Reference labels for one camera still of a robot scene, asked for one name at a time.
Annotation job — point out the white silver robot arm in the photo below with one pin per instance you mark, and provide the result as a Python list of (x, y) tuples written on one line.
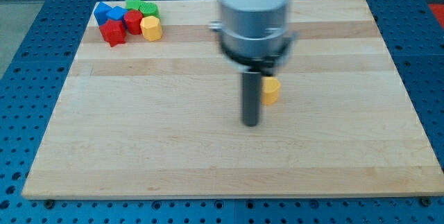
[(255, 36)]

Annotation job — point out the yellow heart block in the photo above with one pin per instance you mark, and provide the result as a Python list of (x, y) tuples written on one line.
[(270, 90)]

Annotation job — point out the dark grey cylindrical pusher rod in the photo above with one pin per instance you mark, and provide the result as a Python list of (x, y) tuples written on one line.
[(251, 85)]

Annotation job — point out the light wooden board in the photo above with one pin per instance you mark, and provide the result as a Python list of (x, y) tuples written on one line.
[(161, 120)]

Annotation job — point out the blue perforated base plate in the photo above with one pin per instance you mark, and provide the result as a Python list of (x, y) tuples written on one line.
[(32, 82)]

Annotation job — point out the red star block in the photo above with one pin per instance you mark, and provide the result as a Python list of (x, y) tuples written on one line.
[(113, 32)]

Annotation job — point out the blue triangular block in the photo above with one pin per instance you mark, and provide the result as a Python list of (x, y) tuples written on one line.
[(100, 13)]

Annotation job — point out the blue cube block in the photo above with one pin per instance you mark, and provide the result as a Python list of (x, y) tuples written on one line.
[(117, 13)]

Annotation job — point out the yellow hexagon block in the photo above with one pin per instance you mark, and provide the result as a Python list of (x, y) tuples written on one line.
[(151, 28)]

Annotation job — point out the red cylinder block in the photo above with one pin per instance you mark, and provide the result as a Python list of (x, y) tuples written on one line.
[(132, 21)]

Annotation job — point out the green star block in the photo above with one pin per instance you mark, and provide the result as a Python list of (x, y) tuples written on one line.
[(133, 4)]

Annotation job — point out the green cylinder block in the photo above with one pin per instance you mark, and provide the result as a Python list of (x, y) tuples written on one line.
[(149, 9)]

